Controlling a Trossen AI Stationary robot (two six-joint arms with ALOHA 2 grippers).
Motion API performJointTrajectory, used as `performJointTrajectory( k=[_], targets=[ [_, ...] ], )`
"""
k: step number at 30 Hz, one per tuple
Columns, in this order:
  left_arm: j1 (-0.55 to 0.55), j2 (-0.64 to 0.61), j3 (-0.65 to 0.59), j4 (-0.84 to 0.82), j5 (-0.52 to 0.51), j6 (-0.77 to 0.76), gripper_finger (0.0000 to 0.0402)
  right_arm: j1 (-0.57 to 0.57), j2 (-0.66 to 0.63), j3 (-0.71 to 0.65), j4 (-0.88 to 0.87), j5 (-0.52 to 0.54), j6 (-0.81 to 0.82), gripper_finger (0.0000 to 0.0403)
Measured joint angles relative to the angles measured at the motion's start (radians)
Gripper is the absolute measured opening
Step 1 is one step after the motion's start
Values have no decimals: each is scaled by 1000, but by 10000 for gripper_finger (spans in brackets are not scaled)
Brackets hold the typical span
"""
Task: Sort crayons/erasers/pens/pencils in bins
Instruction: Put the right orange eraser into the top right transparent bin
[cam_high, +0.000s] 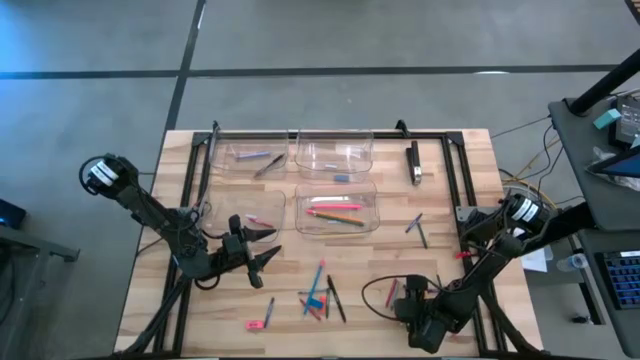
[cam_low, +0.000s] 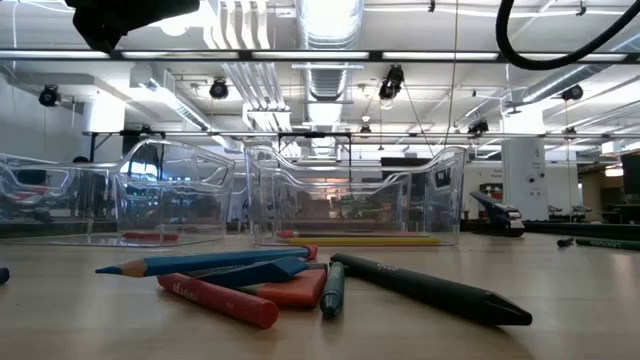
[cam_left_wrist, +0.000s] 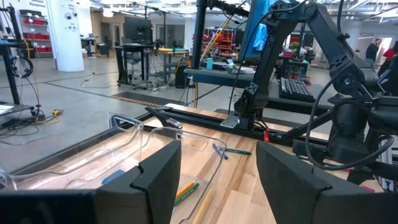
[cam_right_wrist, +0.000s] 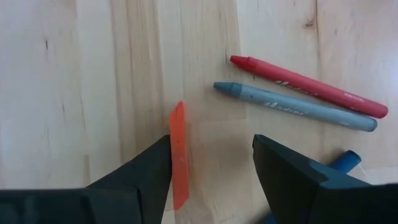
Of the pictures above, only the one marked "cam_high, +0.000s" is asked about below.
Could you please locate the blue pencil pink eraser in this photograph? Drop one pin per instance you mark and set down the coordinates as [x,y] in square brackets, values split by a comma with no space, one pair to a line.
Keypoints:
[318,274]

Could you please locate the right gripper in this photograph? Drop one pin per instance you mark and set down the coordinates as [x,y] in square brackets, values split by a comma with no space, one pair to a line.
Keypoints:
[425,325]

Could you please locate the light purple pen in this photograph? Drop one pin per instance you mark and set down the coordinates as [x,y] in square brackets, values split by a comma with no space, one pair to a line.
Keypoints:
[252,155]

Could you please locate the dark blue crayon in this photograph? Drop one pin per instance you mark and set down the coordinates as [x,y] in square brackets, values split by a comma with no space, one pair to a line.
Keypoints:
[269,312]

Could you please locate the dark grey pen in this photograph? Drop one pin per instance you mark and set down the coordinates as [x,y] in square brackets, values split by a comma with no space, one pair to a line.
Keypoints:
[270,165]

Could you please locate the red crayon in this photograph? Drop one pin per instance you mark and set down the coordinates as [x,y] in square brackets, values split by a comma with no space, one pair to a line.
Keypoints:
[261,222]
[311,310]
[391,292]

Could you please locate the black pen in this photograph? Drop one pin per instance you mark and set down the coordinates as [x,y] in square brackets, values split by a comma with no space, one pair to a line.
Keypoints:
[336,297]

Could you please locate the white paper sheet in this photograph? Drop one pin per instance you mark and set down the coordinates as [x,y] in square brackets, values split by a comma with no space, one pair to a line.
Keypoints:
[537,262]

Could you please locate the black side table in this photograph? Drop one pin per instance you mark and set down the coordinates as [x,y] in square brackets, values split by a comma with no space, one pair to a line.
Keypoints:
[30,250]

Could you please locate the teal box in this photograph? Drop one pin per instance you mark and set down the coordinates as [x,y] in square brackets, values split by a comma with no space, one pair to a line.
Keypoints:
[607,119]

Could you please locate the backlit keyboard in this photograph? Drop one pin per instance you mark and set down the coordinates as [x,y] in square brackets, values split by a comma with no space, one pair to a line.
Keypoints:
[622,280]

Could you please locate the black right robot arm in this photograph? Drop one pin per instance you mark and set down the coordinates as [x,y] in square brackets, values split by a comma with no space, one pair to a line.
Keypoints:
[492,250]

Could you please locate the dark device blue light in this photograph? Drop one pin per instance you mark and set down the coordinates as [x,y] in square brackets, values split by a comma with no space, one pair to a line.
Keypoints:
[10,214]

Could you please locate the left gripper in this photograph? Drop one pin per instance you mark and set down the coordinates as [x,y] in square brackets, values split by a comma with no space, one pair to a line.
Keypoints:
[232,250]

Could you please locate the small black floor object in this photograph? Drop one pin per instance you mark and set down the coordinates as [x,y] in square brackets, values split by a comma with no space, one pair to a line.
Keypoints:
[582,319]

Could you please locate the dark green crayon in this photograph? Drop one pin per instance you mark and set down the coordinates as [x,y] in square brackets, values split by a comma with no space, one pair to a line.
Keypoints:
[422,235]

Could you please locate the clear water bottle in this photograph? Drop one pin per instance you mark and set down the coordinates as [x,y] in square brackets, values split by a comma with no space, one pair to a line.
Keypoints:
[572,262]

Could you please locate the black stapler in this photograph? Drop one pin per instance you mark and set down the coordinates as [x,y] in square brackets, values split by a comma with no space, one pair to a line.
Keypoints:
[414,160]

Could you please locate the monitor with blue screen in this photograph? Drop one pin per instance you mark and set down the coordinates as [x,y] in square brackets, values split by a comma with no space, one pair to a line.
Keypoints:
[622,167]

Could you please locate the orange pencil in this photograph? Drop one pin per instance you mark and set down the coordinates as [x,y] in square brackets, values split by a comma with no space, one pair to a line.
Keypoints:
[350,220]

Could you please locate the grey crayon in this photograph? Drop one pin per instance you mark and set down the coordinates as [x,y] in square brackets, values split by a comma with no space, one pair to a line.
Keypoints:
[304,292]
[394,296]

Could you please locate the orange crayon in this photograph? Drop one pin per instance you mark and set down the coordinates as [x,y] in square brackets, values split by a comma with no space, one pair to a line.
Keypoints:
[323,301]

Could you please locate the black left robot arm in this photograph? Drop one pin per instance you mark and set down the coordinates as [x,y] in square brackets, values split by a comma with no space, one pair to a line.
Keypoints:
[150,215]

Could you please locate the grey side desk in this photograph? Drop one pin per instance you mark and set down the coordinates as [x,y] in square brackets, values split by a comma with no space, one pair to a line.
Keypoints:
[590,300]

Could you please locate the dark green pencil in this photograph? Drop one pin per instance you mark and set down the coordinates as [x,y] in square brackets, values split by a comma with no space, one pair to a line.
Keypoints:
[316,213]

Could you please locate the black electronic device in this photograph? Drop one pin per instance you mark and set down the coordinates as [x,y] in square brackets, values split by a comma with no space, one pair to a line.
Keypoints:
[629,125]

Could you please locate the clear plastic bin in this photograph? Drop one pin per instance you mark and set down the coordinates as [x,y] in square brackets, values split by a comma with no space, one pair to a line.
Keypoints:
[225,145]
[225,230]
[360,192]
[350,150]

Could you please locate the black metal post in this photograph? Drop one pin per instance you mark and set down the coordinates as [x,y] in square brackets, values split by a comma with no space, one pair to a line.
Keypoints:
[605,82]

